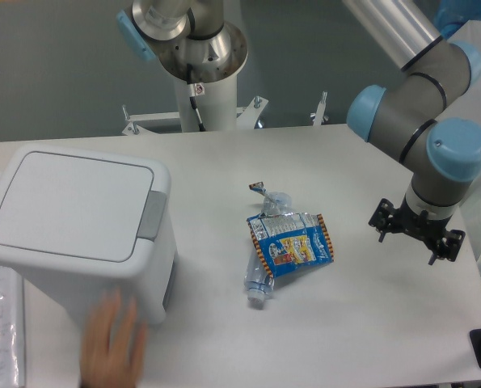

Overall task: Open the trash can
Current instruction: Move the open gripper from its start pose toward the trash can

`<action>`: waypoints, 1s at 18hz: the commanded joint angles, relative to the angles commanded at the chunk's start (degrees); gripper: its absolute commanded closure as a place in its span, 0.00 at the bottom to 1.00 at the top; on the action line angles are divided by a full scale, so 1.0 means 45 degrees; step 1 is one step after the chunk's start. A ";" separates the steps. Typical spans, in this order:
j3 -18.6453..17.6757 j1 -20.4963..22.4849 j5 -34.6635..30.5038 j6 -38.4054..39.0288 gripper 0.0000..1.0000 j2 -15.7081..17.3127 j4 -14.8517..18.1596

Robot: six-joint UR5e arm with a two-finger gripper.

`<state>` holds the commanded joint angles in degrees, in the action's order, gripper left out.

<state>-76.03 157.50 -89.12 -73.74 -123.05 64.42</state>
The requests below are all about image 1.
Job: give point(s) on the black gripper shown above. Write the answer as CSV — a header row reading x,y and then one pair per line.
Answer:
x,y
423,222

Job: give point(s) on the white trash can lid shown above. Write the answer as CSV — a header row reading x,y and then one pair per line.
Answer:
x,y
55,205

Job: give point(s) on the white trash can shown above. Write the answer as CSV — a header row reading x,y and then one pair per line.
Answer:
x,y
77,284

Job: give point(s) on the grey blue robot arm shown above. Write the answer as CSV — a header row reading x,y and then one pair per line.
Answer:
x,y
203,54

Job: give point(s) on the blurred human hand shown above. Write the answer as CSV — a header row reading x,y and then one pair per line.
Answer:
x,y
113,346

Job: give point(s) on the blue snack bag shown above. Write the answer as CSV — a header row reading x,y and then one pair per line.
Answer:
x,y
289,242

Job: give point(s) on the crushed clear plastic bottle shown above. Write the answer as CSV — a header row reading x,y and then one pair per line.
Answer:
x,y
257,283

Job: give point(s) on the blue water jug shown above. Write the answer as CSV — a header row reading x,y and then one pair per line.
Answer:
x,y
451,15

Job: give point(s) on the paper sheet in sleeve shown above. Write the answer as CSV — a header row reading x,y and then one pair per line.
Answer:
x,y
12,330

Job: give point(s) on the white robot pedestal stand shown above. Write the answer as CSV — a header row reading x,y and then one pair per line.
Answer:
x,y
204,106

